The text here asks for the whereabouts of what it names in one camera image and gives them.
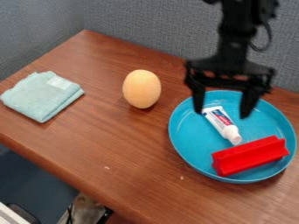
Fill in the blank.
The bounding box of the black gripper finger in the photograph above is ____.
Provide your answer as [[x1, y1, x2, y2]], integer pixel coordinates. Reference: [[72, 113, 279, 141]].
[[239, 86, 268, 119], [186, 80, 206, 114]]

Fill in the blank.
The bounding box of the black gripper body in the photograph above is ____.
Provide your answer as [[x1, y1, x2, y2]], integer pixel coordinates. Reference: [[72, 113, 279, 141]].
[[184, 56, 276, 94]]

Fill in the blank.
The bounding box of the white toothpaste tube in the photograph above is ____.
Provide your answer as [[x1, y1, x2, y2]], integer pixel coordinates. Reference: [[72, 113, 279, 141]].
[[202, 106, 242, 145]]

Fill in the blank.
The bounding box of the blue round plate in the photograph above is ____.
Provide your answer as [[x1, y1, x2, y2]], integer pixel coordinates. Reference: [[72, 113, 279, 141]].
[[168, 90, 296, 184]]

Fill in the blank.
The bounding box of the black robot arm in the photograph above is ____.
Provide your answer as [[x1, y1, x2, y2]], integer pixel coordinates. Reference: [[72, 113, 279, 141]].
[[184, 0, 279, 118]]

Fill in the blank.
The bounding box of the light green folded cloth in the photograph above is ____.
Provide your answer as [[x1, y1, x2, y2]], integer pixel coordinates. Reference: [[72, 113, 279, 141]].
[[0, 71, 84, 123]]

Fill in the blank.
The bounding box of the orange egg-shaped object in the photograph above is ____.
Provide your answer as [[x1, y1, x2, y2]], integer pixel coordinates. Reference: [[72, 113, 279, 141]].
[[123, 69, 162, 109]]

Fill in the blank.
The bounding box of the red plastic block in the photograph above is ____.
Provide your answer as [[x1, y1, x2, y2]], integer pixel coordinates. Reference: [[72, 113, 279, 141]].
[[211, 136, 290, 177]]

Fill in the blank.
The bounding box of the grey bag under table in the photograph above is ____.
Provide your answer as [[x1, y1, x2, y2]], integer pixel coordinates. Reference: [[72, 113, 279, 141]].
[[58, 192, 114, 224]]

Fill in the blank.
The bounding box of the white object bottom left corner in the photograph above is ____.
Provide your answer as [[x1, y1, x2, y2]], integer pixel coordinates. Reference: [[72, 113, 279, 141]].
[[0, 202, 29, 224]]

